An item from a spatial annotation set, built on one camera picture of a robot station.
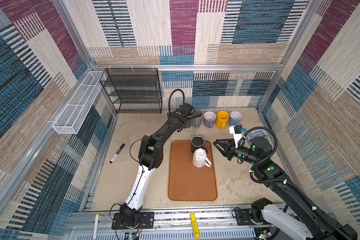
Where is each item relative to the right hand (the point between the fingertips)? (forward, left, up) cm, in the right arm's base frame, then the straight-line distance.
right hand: (215, 144), depth 71 cm
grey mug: (+28, +5, -17) cm, 34 cm away
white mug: (+1, +6, -16) cm, 17 cm away
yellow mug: (+30, -12, -17) cm, 37 cm away
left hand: (+29, +13, -17) cm, 36 cm away
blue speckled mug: (+31, -21, -17) cm, 41 cm away
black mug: (+12, +6, -17) cm, 22 cm away
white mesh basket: (+10, +67, +9) cm, 68 cm away
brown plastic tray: (-8, +14, -26) cm, 31 cm away
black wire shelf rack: (+52, +49, -6) cm, 72 cm away
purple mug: (+34, -5, -21) cm, 41 cm away
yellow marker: (-29, +11, -23) cm, 39 cm away
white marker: (-28, +57, -24) cm, 68 cm away
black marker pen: (+11, +57, -24) cm, 63 cm away
